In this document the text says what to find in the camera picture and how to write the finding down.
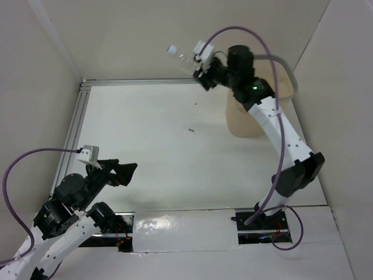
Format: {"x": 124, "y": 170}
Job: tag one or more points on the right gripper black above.
{"x": 204, "y": 77}

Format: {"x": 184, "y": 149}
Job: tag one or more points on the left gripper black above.
{"x": 110, "y": 171}

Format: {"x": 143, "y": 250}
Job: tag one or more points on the clear bottle white cap front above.
{"x": 184, "y": 61}

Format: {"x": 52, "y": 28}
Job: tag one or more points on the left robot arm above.
{"x": 69, "y": 218}

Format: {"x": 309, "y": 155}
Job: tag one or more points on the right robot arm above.
{"x": 298, "y": 164}

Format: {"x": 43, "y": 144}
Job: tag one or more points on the beige plastic bin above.
{"x": 240, "y": 123}

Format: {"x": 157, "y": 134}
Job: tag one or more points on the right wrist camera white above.
{"x": 203, "y": 53}

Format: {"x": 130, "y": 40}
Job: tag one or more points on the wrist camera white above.
{"x": 203, "y": 53}
{"x": 89, "y": 156}

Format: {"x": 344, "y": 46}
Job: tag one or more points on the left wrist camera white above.
{"x": 89, "y": 156}

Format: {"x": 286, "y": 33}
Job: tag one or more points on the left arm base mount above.
{"x": 118, "y": 237}

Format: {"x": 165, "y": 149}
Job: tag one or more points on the aluminium frame rail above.
{"x": 79, "y": 112}

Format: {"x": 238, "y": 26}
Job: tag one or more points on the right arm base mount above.
{"x": 263, "y": 229}

